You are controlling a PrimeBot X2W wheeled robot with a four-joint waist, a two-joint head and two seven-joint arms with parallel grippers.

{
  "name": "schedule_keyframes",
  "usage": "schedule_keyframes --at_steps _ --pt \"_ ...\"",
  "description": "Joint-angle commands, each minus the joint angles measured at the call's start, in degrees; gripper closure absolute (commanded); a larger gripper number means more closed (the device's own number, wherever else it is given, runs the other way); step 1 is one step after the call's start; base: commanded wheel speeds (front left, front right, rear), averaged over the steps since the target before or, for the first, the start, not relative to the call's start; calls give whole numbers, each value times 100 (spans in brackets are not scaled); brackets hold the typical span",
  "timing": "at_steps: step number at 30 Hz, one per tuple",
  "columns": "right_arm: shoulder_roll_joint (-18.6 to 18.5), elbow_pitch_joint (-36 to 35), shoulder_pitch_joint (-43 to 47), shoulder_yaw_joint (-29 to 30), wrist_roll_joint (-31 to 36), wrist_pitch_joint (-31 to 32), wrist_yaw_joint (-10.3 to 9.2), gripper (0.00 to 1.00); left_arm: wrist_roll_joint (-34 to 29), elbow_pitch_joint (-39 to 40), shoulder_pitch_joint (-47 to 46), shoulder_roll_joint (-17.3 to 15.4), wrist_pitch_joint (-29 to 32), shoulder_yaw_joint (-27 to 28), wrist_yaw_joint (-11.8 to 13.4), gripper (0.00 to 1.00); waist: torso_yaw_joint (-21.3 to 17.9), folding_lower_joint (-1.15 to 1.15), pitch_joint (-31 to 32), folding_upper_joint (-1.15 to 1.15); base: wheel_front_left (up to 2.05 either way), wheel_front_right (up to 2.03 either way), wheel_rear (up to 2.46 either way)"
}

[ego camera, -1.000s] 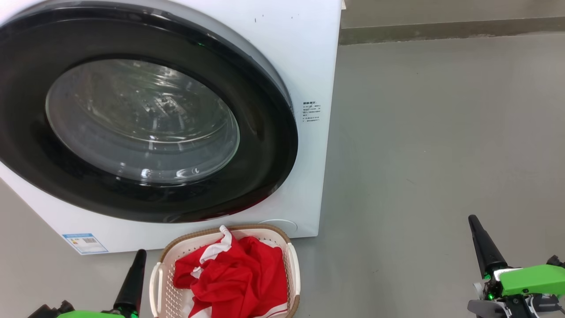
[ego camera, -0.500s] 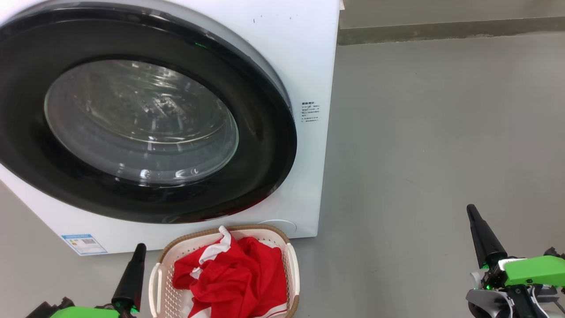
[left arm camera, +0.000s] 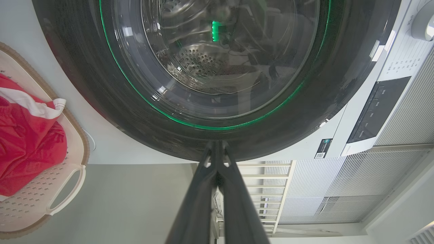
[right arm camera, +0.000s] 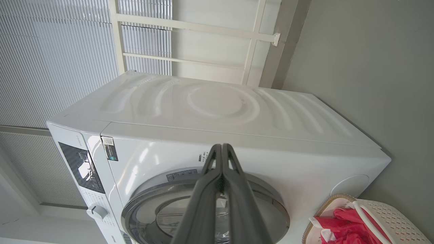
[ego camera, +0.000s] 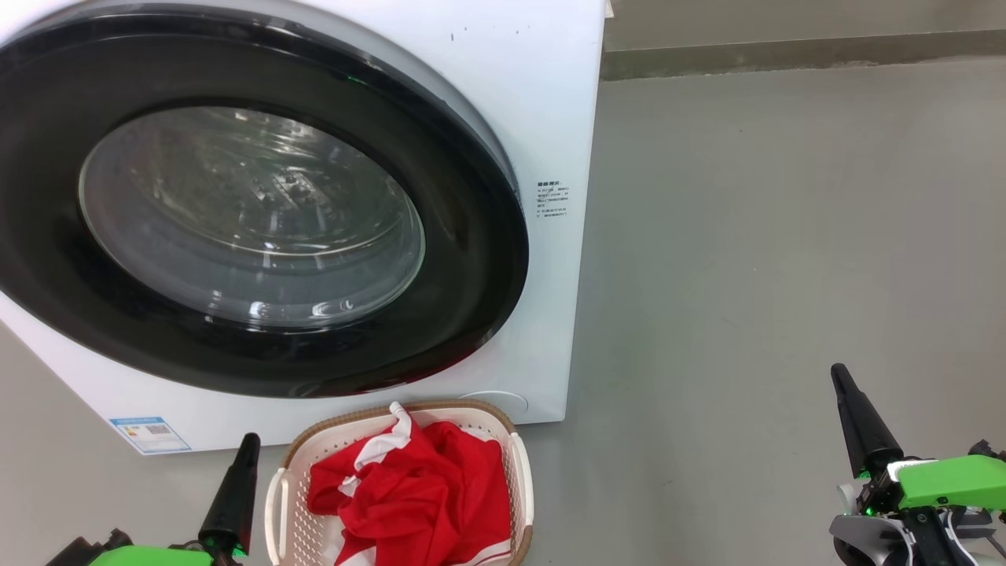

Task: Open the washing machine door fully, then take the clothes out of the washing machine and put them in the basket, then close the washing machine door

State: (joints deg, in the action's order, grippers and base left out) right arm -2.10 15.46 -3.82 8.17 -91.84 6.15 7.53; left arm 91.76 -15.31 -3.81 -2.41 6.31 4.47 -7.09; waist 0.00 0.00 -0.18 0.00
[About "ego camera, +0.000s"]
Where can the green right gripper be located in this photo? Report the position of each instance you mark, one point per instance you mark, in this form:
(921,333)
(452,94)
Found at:
(951,481)

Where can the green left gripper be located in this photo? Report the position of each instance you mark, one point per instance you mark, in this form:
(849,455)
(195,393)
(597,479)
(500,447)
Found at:
(149,556)

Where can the red and white garment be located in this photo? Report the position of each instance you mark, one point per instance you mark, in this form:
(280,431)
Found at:
(424,503)

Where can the black glass washing machine door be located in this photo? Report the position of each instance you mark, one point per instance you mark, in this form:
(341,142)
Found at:
(471,259)

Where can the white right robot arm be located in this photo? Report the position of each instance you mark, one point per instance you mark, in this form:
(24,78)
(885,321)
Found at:
(864,538)

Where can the cream perforated laundry basket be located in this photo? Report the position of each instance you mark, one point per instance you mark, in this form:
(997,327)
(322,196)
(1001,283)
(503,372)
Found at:
(295,519)

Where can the white front-load washing machine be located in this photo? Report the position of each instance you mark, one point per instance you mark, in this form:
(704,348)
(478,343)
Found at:
(542,314)

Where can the blue energy label sticker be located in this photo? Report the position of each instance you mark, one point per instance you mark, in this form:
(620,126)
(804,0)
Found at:
(149,435)

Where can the round white filter cover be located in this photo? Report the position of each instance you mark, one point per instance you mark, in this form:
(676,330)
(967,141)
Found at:
(503,401)

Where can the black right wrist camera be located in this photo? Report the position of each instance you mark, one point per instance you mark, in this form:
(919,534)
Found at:
(989,451)

